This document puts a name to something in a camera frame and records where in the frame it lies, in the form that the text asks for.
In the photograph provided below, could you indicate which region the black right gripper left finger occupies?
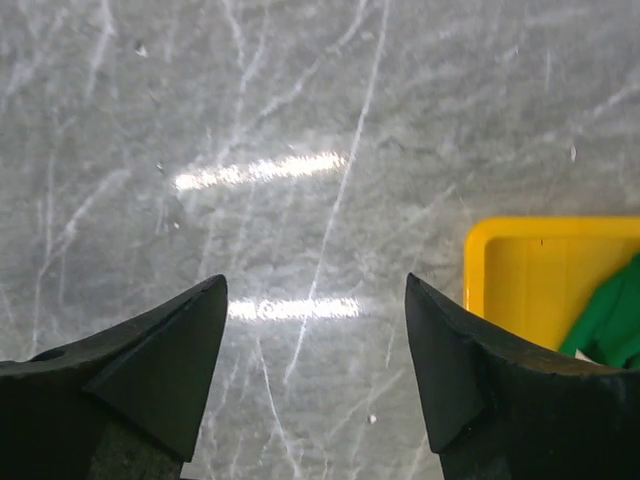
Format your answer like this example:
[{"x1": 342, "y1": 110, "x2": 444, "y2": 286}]
[{"x1": 1, "y1": 275, "x2": 228, "y2": 479}]

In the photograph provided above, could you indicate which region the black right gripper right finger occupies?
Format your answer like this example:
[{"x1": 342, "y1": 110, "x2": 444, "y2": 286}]
[{"x1": 405, "y1": 275, "x2": 639, "y2": 479}]

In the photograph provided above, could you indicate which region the green t shirt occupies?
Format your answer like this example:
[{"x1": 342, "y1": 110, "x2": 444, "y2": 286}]
[{"x1": 559, "y1": 254, "x2": 639, "y2": 369}]

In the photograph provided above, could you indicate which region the yellow plastic tray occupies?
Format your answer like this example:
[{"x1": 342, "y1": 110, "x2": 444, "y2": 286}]
[{"x1": 462, "y1": 216, "x2": 639, "y2": 350}]

